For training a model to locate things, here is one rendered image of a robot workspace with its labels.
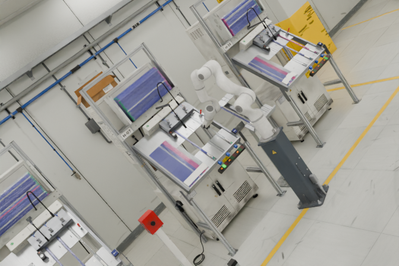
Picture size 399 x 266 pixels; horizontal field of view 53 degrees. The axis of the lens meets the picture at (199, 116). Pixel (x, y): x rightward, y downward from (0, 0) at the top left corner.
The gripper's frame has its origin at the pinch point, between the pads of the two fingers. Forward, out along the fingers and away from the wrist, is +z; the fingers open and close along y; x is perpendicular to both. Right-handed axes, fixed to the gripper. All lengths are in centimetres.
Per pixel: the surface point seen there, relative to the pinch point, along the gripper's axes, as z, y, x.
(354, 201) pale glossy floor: -30, -13, 136
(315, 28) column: 125, -306, -34
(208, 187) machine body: 35, 33, 32
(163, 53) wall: 104, -96, -156
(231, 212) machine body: 56, 30, 62
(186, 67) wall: 125, -112, -126
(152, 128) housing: 1, 36, -36
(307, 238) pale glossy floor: -16, 29, 126
